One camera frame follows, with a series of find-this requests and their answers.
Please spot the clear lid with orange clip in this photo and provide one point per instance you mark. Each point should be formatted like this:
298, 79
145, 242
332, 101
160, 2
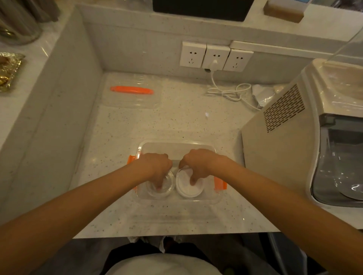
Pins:
132, 97

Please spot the glass jar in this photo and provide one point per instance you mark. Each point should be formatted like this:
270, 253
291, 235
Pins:
19, 21

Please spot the person's left hand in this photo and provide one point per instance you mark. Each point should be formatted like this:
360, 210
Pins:
154, 165

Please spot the clear container with orange clips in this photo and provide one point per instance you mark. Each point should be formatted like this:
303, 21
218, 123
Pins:
175, 150

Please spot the crumpled clear plastic wrapper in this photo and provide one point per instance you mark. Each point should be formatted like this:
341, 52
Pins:
265, 95

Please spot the person's left fingers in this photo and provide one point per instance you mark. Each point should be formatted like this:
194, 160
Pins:
160, 180

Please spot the small white round cup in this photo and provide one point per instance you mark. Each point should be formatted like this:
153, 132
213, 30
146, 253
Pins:
187, 190

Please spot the white wall socket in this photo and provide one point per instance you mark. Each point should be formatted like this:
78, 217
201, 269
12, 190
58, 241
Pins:
238, 60
192, 54
219, 53

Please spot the beige countertop appliance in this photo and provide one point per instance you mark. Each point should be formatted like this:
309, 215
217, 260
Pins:
286, 147

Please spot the brown wooden block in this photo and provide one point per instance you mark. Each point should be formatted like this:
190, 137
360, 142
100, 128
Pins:
283, 12

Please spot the gold tray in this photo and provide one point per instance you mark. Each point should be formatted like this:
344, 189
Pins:
8, 70

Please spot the person's right hand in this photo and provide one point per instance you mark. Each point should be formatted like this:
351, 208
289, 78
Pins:
201, 163

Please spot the person's right fingers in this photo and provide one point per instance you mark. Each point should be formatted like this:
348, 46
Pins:
194, 178

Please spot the person's white shirt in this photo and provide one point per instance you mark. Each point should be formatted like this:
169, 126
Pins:
163, 265

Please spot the small clear round cup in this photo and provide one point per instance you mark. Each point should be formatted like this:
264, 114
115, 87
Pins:
167, 190

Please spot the person's right forearm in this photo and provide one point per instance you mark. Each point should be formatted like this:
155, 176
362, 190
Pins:
283, 206

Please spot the person's left forearm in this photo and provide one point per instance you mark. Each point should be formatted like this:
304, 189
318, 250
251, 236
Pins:
73, 209

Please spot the black appliance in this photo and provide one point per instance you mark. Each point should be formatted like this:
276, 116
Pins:
202, 8

